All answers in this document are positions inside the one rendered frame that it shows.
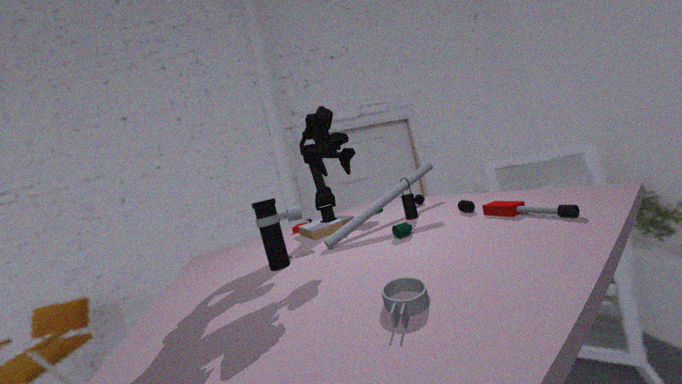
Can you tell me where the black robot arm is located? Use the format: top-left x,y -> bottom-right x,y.
299,106 -> 349,223

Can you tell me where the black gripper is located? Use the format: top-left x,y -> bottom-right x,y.
303,134 -> 355,176

